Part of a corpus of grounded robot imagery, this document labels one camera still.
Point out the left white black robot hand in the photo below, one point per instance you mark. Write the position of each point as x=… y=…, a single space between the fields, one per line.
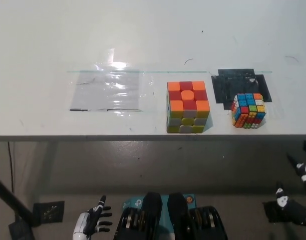
x=89 y=220

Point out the black table foot plate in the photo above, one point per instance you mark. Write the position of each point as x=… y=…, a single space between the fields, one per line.
x=20 y=231

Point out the black tape patch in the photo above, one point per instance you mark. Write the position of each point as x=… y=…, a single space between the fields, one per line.
x=225 y=85

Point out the large orange red puzzle cube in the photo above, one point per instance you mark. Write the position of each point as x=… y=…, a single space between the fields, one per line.
x=187 y=105

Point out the black diagonal table leg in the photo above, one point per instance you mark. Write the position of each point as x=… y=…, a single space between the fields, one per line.
x=10 y=195

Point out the clear glossy plastic sheet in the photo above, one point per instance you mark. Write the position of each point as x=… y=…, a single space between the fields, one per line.
x=105 y=90

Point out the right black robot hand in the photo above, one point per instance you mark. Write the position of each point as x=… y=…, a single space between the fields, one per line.
x=296 y=212

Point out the small studded multicolour puzzle cube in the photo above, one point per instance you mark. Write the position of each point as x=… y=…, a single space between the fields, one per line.
x=247 y=110

